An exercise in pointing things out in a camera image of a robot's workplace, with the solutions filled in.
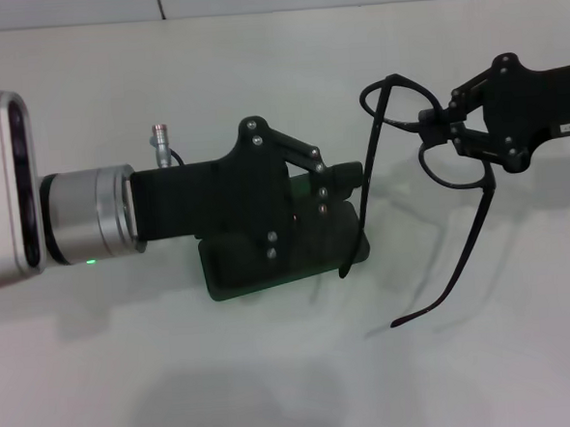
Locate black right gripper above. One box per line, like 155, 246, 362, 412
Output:
414, 49, 570, 177

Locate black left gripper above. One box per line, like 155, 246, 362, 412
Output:
128, 108, 370, 271

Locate black glasses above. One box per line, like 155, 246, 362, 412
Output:
326, 68, 508, 332

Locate green glasses case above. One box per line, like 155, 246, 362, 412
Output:
193, 167, 374, 304

